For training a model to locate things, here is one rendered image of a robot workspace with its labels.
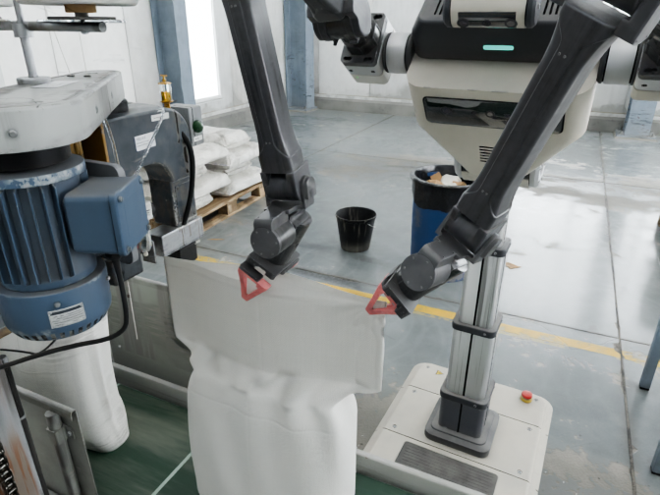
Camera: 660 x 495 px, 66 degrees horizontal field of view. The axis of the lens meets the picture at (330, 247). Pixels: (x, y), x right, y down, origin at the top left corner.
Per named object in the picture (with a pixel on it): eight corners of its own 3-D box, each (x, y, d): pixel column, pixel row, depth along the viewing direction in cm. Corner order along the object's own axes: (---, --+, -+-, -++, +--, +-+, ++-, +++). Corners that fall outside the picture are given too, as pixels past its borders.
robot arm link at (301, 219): (319, 214, 93) (295, 195, 93) (302, 227, 87) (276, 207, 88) (303, 241, 97) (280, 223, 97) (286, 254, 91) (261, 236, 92)
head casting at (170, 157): (199, 217, 125) (186, 92, 113) (124, 255, 105) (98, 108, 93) (110, 200, 137) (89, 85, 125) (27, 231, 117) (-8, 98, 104)
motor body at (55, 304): (136, 308, 82) (109, 157, 72) (54, 359, 70) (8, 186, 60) (69, 289, 88) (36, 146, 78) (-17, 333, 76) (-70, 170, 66)
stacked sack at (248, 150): (270, 156, 469) (269, 140, 463) (227, 174, 413) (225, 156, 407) (231, 151, 485) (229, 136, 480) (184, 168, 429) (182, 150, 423)
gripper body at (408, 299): (378, 289, 84) (412, 267, 80) (398, 264, 93) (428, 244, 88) (403, 319, 84) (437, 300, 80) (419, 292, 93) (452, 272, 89)
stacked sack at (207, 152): (233, 158, 413) (232, 139, 407) (179, 179, 358) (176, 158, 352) (192, 152, 429) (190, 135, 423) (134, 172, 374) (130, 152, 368)
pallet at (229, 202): (268, 194, 481) (267, 179, 476) (189, 240, 380) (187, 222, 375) (196, 184, 511) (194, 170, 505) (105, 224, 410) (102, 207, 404)
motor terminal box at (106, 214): (155, 244, 80) (144, 172, 75) (132, 274, 70) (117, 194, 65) (102, 244, 79) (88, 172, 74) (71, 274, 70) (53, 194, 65)
